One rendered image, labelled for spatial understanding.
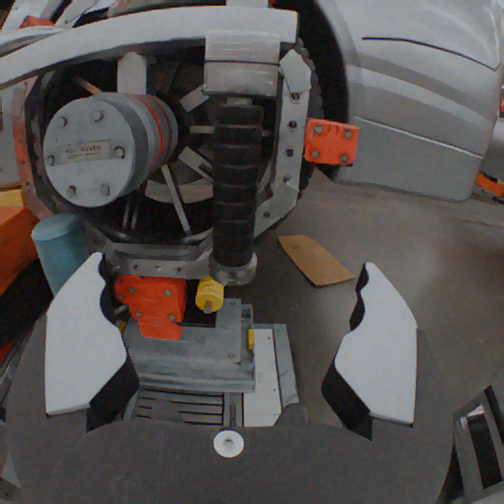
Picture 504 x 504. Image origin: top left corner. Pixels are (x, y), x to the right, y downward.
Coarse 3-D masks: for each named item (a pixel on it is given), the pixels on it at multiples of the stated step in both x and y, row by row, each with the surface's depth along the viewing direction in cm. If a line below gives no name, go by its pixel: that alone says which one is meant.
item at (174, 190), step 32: (96, 64) 42; (64, 96) 40; (160, 96) 41; (192, 96) 42; (192, 128) 45; (192, 160) 48; (96, 224) 53; (128, 224) 56; (160, 224) 62; (192, 224) 61
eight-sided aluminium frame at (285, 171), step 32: (96, 0) 23; (288, 64) 31; (32, 96) 31; (288, 96) 34; (32, 128) 36; (288, 128) 36; (32, 160) 36; (288, 160) 39; (32, 192) 39; (288, 192) 41; (256, 224) 45; (128, 256) 48; (160, 256) 49; (192, 256) 50
